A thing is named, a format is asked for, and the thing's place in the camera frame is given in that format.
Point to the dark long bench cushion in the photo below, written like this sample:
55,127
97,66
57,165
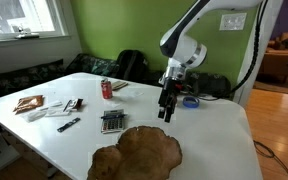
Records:
210,83

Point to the green patterned pillow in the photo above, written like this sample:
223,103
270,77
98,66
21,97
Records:
94,65

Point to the orange snack bag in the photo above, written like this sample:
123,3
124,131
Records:
29,103

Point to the red soda can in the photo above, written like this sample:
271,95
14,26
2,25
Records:
106,90

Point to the grey desk calculator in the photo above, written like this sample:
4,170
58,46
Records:
112,123

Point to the brown sofa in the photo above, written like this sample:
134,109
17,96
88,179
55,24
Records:
279,60

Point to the dark floral bench cushion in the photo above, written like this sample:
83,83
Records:
17,80

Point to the white window frame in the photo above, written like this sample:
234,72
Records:
59,20

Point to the small white windowsill object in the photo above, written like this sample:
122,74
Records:
26,33

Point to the blue tape roll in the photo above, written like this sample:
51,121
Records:
191,104

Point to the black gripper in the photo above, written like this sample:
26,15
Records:
169,93

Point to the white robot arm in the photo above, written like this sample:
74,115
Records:
184,43

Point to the black slim bar tool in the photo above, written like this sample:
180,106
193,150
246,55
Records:
68,125

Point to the white door frame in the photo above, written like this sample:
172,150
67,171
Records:
265,53

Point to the brown wooden slab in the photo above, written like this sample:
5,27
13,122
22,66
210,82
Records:
140,153

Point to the black backpack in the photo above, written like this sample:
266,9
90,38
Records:
131,65

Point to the white plastic wrapper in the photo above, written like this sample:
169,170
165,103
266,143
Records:
35,115

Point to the tan flat wallet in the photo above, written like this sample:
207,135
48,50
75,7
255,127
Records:
119,85

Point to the white light switch plate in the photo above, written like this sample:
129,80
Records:
232,22

